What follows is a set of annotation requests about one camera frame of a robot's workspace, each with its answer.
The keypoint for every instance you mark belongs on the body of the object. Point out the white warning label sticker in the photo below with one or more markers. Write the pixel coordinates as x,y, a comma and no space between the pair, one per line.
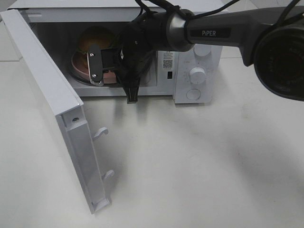
167,62

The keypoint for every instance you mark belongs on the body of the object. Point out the white microwave door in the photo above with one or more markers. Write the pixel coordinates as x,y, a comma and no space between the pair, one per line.
62,108

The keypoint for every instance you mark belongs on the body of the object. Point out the glass microwave turntable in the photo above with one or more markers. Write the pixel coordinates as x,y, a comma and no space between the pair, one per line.
147,71

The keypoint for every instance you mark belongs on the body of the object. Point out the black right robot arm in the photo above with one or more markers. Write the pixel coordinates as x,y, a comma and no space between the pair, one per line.
270,39

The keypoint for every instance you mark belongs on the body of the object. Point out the white timer knob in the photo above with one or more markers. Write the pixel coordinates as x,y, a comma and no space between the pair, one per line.
197,75

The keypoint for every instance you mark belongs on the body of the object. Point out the burger with lettuce and tomato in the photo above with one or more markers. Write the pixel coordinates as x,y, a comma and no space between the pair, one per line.
100,36

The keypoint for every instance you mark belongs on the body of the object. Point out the upper white power knob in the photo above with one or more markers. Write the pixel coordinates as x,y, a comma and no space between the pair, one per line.
201,50

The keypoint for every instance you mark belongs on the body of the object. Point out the white microwave oven body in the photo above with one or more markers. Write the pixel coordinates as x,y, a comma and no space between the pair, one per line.
47,32

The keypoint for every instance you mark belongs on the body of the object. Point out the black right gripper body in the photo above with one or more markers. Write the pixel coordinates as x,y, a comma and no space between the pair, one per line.
131,57

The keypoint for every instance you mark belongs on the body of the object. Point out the pink round plate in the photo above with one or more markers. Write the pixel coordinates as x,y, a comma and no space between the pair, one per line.
79,64

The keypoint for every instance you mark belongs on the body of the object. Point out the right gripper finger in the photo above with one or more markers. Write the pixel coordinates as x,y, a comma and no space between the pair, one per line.
95,65

